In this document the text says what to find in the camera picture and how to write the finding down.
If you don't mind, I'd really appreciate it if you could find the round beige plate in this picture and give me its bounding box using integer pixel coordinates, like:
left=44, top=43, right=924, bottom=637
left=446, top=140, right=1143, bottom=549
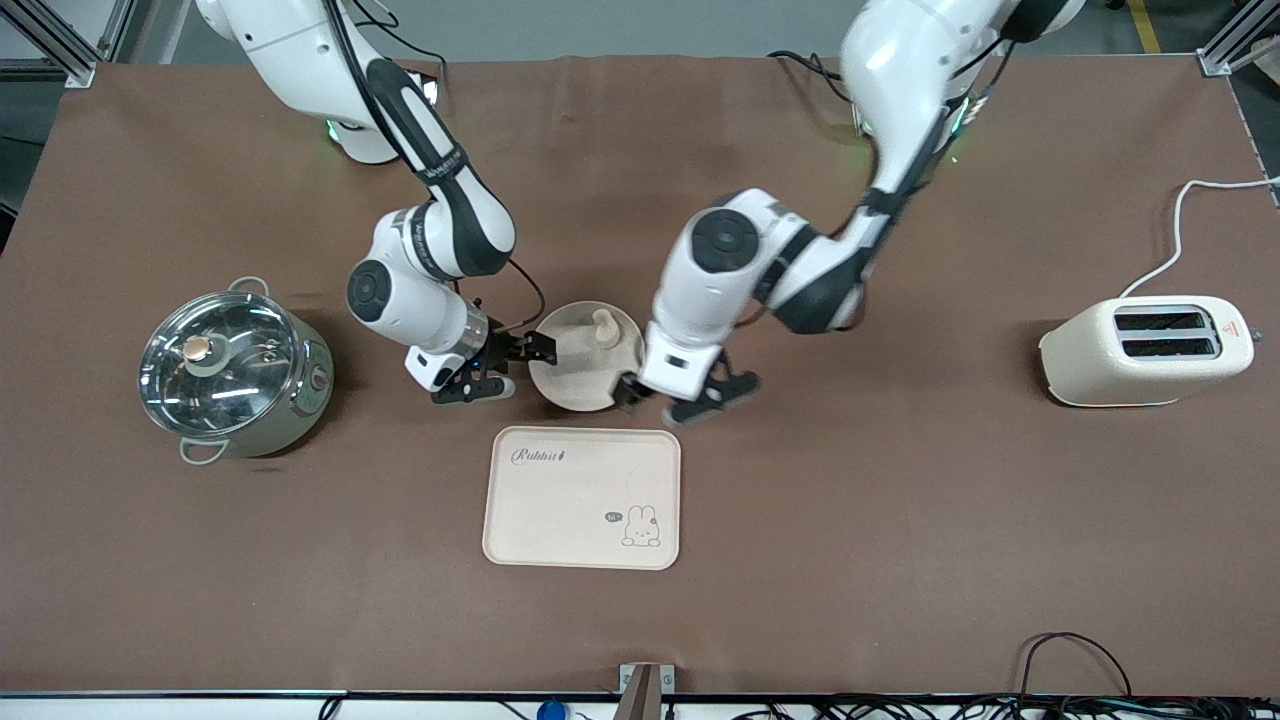
left=527, top=301, right=647, bottom=414

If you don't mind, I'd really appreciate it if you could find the beige rabbit print tray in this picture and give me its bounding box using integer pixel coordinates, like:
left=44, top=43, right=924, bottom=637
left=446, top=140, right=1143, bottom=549
left=482, top=426, right=683, bottom=572

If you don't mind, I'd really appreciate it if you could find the grey-green electric cooking pot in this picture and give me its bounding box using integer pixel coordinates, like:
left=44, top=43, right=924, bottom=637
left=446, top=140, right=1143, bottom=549
left=138, top=276, right=336, bottom=467

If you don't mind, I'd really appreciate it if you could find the glass pot lid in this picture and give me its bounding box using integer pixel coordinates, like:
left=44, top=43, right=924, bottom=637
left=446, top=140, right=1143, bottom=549
left=138, top=290, right=302, bottom=440

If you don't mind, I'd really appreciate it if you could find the brown table cloth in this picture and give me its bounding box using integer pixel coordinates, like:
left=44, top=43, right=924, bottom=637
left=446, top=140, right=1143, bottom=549
left=0, top=52, right=1280, bottom=698

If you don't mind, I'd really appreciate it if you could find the cream two-slot toaster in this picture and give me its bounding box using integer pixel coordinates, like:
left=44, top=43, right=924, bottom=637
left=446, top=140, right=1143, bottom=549
left=1038, top=294, right=1267, bottom=409

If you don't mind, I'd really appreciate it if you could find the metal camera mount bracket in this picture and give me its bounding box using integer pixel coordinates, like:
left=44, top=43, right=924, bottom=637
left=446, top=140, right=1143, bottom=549
left=613, top=661, right=677, bottom=720

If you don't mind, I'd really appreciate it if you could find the black arm base cable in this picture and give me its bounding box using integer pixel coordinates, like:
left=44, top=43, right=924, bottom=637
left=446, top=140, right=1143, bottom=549
left=355, top=0, right=448, bottom=93
left=767, top=49, right=853, bottom=105

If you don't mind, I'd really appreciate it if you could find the black cable bundle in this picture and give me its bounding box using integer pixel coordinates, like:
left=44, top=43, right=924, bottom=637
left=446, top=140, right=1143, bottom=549
left=728, top=694, right=1280, bottom=720

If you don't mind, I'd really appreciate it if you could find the black looped cable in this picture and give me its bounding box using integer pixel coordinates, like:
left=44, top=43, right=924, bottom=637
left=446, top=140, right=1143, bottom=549
left=1014, top=631, right=1137, bottom=701

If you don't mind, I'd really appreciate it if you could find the white toaster power cable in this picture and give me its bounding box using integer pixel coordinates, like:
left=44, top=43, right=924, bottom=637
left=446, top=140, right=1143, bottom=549
left=1117, top=177, right=1280, bottom=300

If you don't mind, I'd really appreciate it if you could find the aluminium frame profile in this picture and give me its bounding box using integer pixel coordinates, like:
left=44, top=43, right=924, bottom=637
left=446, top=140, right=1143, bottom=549
left=1194, top=0, right=1280, bottom=78
left=0, top=0, right=138, bottom=89

